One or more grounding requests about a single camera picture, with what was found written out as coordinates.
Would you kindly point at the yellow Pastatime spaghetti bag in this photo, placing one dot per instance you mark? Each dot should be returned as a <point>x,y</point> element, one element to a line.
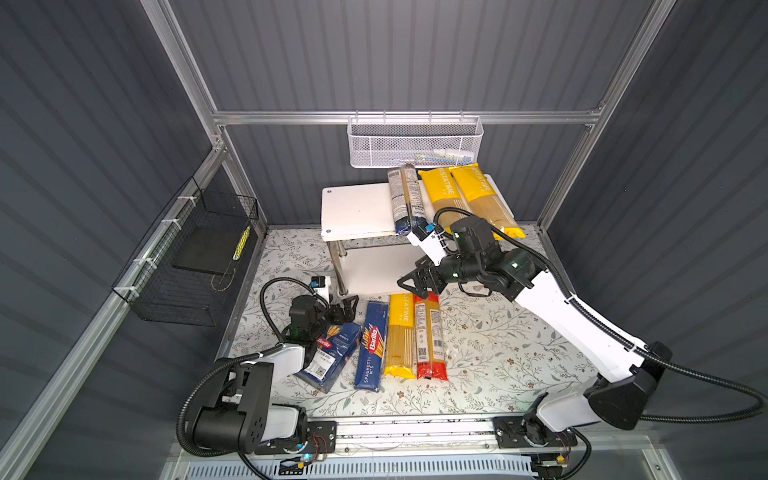
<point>400,349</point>
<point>483,199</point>
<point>442,189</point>

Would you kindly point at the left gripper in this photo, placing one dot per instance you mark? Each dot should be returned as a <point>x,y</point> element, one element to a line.
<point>346,311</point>

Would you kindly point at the blue Barilla pasta box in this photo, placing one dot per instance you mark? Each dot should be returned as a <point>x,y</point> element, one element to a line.
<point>332,352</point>

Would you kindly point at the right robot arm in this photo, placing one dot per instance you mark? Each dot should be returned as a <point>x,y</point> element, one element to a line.
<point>625,380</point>

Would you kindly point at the white wire mesh basket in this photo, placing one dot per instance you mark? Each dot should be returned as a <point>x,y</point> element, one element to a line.
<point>375,140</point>

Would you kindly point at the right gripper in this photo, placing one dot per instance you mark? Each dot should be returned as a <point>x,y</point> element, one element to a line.
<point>426,268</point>

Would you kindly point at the white two-tier shelf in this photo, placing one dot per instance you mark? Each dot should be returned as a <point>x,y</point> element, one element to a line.
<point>367,255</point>

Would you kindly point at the dark blue spaghetti bag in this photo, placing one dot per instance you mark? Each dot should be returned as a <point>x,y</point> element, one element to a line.
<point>406,199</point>

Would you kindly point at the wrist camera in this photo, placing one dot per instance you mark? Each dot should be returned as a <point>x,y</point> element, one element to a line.
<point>430,241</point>
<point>322,286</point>

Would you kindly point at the yellow marker pen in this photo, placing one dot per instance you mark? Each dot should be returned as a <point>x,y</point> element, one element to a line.
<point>241,244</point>

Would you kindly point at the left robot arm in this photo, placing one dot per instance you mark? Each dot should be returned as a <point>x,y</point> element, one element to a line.
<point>231,410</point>

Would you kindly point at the pens in white basket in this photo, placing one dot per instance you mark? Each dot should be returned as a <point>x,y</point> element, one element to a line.
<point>437,157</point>

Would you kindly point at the red spaghetti bag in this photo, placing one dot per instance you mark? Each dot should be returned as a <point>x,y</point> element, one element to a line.
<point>430,347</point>

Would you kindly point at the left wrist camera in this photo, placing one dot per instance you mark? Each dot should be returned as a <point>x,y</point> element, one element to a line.
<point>322,286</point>

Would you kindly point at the black wire basket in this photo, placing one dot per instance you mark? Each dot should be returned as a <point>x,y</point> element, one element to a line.
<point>187,275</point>

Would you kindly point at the blue Barilla spaghetti box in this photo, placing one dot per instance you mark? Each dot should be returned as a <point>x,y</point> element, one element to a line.
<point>372,347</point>

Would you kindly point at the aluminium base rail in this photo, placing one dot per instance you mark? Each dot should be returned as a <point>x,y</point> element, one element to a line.
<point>448,436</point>

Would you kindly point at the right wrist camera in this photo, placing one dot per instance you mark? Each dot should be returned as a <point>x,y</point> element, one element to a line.
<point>430,241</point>

